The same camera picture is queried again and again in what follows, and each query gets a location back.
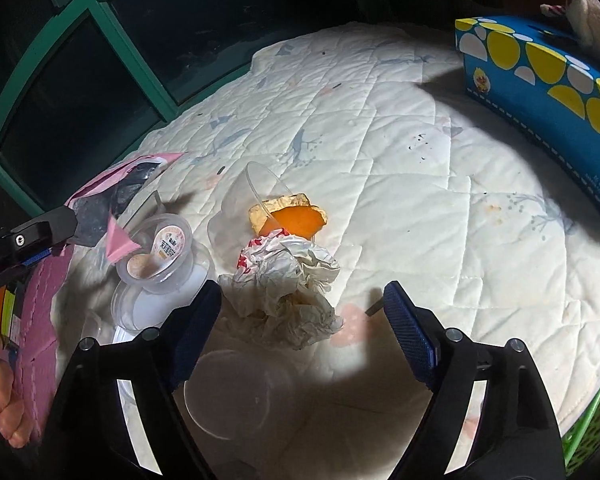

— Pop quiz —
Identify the green window frame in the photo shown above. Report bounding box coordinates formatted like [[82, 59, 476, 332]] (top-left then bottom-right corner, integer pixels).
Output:
[[0, 0, 261, 213]]

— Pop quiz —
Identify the clear pudding cup with label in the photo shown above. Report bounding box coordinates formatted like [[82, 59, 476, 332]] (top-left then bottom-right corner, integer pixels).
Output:
[[117, 213, 194, 296]]

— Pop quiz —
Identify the pink foil snack packet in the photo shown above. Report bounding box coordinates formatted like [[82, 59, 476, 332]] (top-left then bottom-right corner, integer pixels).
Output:
[[55, 151, 187, 266]]

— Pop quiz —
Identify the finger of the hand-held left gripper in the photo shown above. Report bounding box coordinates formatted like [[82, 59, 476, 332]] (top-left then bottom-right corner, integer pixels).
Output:
[[0, 247, 52, 295], [0, 207, 79, 270]]

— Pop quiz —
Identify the person's left hand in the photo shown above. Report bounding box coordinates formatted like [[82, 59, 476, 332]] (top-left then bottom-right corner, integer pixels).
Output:
[[0, 327, 34, 449]]

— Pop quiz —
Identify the cream plush toy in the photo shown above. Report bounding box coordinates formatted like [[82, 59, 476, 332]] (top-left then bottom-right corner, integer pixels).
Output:
[[540, 0, 600, 52]]

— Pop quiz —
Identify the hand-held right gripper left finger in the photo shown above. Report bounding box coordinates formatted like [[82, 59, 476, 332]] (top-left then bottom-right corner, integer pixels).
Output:
[[40, 279, 224, 480]]

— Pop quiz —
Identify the clear plastic cup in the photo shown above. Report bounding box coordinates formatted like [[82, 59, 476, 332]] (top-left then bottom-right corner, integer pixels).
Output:
[[207, 161, 302, 261]]

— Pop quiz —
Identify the white paper wrapper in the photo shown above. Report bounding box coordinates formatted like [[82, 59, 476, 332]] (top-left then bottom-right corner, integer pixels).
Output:
[[219, 228, 344, 351]]

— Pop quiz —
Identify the clear plastic lid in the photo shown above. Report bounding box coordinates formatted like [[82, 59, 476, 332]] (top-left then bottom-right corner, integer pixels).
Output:
[[184, 349, 294, 442]]

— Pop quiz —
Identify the white quilted mat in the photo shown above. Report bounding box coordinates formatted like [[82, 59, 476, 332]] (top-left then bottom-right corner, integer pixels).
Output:
[[45, 22, 600, 480]]

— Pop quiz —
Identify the green plastic mesh basket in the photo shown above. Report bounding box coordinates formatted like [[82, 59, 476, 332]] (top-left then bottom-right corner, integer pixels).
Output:
[[560, 374, 600, 480]]

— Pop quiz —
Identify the colourful striped box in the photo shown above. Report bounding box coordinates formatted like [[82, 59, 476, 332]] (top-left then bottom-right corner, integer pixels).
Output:
[[0, 284, 27, 343]]

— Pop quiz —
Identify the blue dotted cardboard box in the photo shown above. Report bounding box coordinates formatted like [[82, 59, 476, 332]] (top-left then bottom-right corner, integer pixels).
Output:
[[454, 14, 600, 242]]

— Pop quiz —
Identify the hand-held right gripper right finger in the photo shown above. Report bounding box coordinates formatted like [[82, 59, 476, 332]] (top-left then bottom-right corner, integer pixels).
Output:
[[382, 280, 566, 480]]

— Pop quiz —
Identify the pink foam mat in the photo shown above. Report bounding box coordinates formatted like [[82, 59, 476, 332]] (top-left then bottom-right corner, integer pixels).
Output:
[[7, 245, 77, 433]]

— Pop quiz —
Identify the white plastic lid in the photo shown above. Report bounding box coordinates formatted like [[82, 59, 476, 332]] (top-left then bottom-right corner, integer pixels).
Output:
[[111, 240, 214, 334]]

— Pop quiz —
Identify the orange peel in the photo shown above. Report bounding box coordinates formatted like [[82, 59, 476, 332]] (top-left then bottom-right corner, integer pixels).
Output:
[[248, 191, 329, 242]]

